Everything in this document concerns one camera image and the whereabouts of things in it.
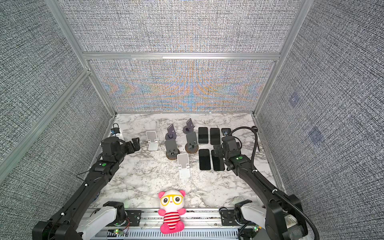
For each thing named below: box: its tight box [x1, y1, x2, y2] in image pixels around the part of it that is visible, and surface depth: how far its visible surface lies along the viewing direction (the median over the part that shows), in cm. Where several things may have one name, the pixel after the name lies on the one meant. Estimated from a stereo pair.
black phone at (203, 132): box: [198, 127, 209, 144], surface depth 109 cm
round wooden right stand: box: [185, 131, 199, 154], surface depth 99 cm
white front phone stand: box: [177, 153, 191, 179], surface depth 88 cm
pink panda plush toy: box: [158, 189, 186, 234], surface depth 72 cm
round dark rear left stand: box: [165, 124, 177, 140], surface depth 103 cm
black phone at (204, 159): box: [198, 149, 211, 171], surface depth 97 cm
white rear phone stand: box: [146, 131, 159, 151], surface depth 101 cm
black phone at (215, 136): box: [210, 128, 221, 145], surface depth 108 cm
